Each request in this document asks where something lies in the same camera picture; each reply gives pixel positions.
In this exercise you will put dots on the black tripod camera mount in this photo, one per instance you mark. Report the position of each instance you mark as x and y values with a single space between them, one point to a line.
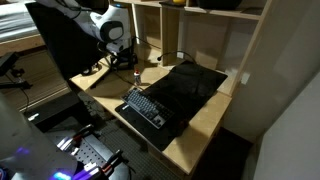
7 64

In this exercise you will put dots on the white glue bottle red cap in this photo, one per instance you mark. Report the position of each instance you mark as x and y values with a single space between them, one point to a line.
137 77

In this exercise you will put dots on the black red clamp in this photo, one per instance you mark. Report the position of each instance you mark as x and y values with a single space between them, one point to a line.
106 171
74 141

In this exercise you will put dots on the black computer mouse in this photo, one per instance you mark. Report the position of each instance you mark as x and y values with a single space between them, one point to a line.
178 128

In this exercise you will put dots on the black plate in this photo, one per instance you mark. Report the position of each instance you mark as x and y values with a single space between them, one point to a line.
170 3

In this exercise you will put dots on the perforated metal breadboard base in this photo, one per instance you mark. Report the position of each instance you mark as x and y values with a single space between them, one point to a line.
90 150

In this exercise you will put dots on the black desk mat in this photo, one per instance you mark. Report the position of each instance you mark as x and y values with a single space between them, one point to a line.
184 90

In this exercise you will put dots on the black pouch case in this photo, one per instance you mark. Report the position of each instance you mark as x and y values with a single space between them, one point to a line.
219 4

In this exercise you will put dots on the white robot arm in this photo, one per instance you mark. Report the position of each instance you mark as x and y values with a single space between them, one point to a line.
111 27

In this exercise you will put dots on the grey mechanical keyboard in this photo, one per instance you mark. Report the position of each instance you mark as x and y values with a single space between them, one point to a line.
150 109

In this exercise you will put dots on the yellow rubber duck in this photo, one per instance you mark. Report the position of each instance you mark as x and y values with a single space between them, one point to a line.
179 2

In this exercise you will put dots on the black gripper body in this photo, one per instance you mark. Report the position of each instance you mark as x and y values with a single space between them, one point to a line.
123 61

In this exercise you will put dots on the black computer monitor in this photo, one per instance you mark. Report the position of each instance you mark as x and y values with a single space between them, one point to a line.
73 51

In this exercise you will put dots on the wooden shelf unit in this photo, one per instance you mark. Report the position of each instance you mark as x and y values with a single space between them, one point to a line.
221 40

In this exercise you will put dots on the black gooseneck microphone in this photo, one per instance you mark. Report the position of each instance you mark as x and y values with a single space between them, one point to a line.
175 56

